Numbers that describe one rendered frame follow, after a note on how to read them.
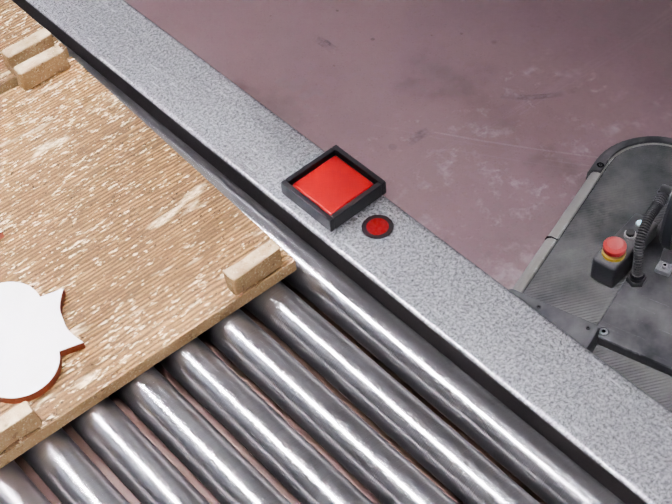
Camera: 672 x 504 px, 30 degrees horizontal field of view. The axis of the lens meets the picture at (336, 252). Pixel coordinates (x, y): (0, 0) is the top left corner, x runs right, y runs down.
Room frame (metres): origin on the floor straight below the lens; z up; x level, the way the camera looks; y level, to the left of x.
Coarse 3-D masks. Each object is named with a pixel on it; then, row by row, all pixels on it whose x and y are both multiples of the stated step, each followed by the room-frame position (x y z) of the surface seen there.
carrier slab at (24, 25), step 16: (0, 0) 1.23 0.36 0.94; (0, 16) 1.20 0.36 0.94; (16, 16) 1.19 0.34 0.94; (0, 32) 1.17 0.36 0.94; (16, 32) 1.16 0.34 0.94; (32, 32) 1.16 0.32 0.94; (0, 48) 1.14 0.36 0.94; (64, 48) 1.13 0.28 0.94; (0, 64) 1.11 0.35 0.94; (0, 80) 1.08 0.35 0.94; (16, 80) 1.09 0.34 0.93
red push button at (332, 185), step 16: (336, 160) 0.91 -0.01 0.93; (304, 176) 0.89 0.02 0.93; (320, 176) 0.89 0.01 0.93; (336, 176) 0.89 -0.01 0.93; (352, 176) 0.88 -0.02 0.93; (304, 192) 0.87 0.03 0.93; (320, 192) 0.87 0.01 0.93; (336, 192) 0.86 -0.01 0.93; (352, 192) 0.86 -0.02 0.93; (336, 208) 0.84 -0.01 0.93
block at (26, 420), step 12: (12, 408) 0.62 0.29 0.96; (24, 408) 0.62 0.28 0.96; (0, 420) 0.61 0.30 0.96; (12, 420) 0.61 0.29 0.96; (24, 420) 0.61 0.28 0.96; (36, 420) 0.62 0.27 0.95; (0, 432) 0.60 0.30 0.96; (12, 432) 0.60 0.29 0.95; (24, 432) 0.61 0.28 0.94; (0, 444) 0.59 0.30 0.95
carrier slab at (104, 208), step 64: (0, 128) 1.00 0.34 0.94; (64, 128) 0.99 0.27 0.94; (128, 128) 0.98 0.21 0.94; (0, 192) 0.91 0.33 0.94; (64, 192) 0.90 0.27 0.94; (128, 192) 0.89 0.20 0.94; (192, 192) 0.88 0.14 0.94; (0, 256) 0.82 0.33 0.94; (64, 256) 0.81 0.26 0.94; (128, 256) 0.80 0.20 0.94; (192, 256) 0.79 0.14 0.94; (64, 320) 0.73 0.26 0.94; (128, 320) 0.72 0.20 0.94; (192, 320) 0.72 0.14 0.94; (64, 384) 0.66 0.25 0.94
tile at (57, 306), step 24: (0, 288) 0.77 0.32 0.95; (24, 288) 0.77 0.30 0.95; (0, 312) 0.74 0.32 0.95; (24, 312) 0.74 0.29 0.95; (48, 312) 0.73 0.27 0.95; (0, 336) 0.71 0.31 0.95; (24, 336) 0.71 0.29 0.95; (48, 336) 0.71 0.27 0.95; (72, 336) 0.70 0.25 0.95; (0, 360) 0.69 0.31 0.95; (24, 360) 0.68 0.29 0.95; (48, 360) 0.68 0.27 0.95; (0, 384) 0.66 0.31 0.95; (24, 384) 0.66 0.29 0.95; (48, 384) 0.66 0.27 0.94
